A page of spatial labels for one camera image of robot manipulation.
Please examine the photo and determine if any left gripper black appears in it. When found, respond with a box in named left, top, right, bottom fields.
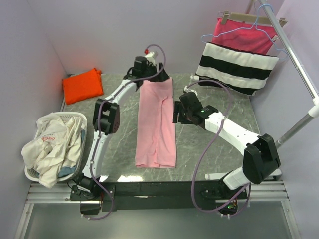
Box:
left=142, top=63, right=170, bottom=83

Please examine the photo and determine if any pink t shirt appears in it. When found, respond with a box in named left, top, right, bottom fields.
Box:
left=135, top=77, right=176, bottom=168

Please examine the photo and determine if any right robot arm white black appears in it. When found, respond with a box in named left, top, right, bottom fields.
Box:
left=173, top=92, right=281, bottom=199

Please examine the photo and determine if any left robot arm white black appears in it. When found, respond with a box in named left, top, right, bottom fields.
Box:
left=77, top=51, right=169, bottom=200

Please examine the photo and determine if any folded orange t shirt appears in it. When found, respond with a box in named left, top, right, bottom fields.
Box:
left=62, top=68, right=104, bottom=105

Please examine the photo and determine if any black white striped cloth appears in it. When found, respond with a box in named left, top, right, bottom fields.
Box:
left=195, top=42, right=279, bottom=96

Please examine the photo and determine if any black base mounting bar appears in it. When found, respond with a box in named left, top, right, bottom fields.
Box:
left=70, top=181, right=247, bottom=215

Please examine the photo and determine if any magenta hanging cloth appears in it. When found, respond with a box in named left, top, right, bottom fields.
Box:
left=211, top=17, right=276, bottom=55

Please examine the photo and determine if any white t shirt red print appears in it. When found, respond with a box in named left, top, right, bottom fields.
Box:
left=21, top=112, right=84, bottom=189

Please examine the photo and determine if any wooden clip hanger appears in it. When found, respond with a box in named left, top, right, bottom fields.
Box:
left=217, top=11, right=272, bottom=26

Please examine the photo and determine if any metal clothes rack pole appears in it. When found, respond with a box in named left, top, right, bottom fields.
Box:
left=256, top=0, right=319, bottom=148

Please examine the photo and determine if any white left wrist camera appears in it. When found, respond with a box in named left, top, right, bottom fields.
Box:
left=145, top=49, right=158, bottom=65

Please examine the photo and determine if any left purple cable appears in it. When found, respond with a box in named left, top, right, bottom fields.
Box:
left=88, top=44, right=167, bottom=222

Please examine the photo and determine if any light blue wire hanger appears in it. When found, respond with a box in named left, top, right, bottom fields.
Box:
left=201, top=4, right=289, bottom=61

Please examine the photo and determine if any aluminium frame rail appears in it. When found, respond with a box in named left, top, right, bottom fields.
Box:
left=25, top=181, right=290, bottom=204

